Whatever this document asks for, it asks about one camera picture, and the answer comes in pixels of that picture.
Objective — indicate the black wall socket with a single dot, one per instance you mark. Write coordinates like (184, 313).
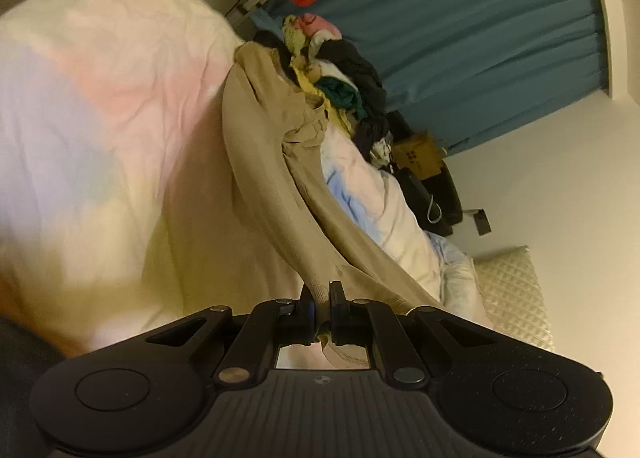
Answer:
(480, 219)

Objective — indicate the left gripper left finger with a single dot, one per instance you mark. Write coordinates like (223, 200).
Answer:
(270, 326)

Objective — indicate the quilted beige headboard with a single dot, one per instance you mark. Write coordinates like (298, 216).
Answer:
(513, 298)

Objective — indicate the pile of mixed clothes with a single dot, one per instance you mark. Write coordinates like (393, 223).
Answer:
(316, 57)

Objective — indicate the blue curtain right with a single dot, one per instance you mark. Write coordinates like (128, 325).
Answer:
(470, 70)

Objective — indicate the tan t-shirt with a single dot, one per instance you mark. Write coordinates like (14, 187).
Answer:
(273, 136)

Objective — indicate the brown paper bag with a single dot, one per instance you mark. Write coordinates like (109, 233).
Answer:
(420, 154)

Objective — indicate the black armchair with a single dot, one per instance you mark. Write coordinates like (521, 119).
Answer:
(435, 201)

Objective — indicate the pastel tie-dye duvet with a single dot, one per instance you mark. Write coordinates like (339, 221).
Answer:
(119, 208)

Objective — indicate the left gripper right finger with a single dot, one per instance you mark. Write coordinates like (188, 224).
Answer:
(374, 325)

